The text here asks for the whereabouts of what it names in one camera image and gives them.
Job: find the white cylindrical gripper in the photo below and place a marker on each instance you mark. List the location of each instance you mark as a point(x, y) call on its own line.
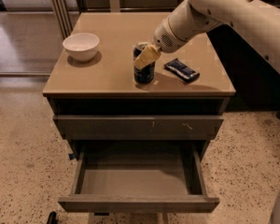
point(164, 38)

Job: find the blue pepsi can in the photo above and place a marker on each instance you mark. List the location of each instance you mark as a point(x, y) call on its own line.
point(146, 74)

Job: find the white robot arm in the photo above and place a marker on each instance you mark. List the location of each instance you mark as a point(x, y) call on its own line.
point(256, 22)

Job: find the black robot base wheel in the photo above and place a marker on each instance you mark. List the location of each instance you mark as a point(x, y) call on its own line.
point(52, 219)

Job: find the beige drawer cabinet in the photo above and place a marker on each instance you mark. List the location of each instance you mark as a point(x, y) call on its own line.
point(105, 86)

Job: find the closed top drawer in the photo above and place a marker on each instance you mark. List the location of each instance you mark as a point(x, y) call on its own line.
point(76, 127)

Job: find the open middle drawer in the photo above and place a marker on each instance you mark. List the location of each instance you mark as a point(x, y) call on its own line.
point(139, 177)

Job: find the dark blue snack bar wrapper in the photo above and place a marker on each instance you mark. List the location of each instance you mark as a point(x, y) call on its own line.
point(181, 70)

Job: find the white ceramic bowl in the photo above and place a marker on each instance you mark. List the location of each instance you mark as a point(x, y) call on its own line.
point(82, 47)

